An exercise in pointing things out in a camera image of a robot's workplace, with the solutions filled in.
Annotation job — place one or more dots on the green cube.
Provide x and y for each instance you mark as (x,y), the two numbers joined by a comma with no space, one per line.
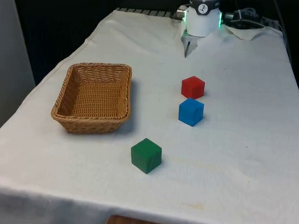
(145,156)

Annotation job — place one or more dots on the blue cube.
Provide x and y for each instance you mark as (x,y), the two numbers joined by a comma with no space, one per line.
(190,112)

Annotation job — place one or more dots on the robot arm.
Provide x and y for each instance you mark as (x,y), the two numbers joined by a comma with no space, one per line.
(201,23)

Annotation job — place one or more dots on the red cube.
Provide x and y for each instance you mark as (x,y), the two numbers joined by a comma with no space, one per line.
(192,88)

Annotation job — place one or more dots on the wicker basket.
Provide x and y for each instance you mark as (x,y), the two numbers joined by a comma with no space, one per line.
(94,98)

